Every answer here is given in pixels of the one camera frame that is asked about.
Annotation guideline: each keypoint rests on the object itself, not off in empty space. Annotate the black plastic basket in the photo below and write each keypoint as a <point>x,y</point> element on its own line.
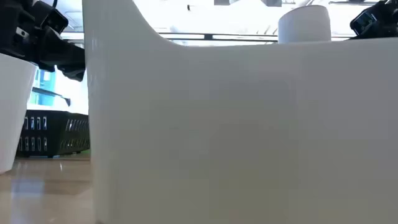
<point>62,133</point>

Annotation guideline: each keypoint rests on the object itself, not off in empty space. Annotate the black window handrail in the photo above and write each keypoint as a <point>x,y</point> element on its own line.
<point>51,92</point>

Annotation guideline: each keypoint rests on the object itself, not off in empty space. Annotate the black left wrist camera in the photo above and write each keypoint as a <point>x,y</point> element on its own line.
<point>54,18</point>

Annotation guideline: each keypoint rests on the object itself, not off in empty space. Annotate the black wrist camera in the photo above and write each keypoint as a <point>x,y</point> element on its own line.
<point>54,18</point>
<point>363,22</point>

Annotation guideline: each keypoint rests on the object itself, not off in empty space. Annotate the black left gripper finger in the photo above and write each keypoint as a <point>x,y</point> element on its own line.
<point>74,74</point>
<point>65,54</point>

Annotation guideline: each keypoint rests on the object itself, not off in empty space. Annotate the long ceiling light bar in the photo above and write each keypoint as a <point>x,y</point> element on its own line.
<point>217,36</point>

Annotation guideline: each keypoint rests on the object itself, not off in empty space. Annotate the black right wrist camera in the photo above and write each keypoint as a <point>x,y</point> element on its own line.
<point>363,22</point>

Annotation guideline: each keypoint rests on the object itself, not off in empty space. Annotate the white plastic basket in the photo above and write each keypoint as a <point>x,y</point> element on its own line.
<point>236,130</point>
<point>12,112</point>

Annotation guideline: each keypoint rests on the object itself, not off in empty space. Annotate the white cylindrical lamp shade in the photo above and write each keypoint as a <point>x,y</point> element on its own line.
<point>304,25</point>

